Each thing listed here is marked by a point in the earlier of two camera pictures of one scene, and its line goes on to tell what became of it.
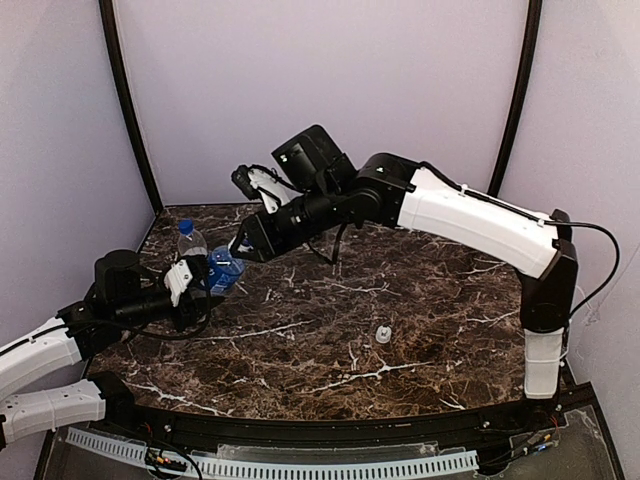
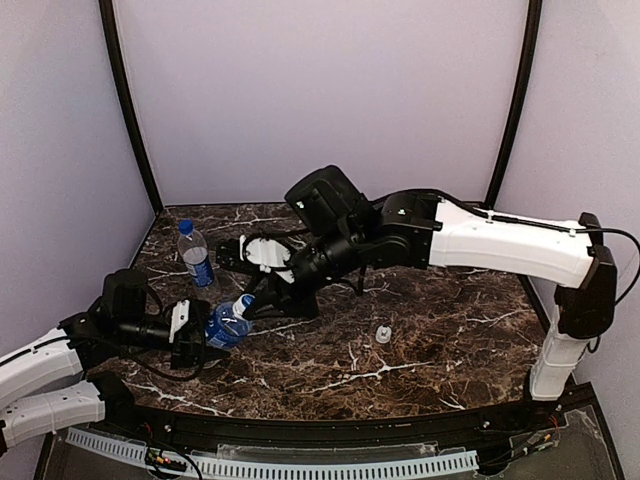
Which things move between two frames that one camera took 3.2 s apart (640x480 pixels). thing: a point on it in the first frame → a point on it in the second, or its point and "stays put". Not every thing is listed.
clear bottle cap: [383, 334] stays put
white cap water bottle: [223, 270] → [227, 325]
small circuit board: [154, 458] stays put
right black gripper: [262, 237] → [279, 288]
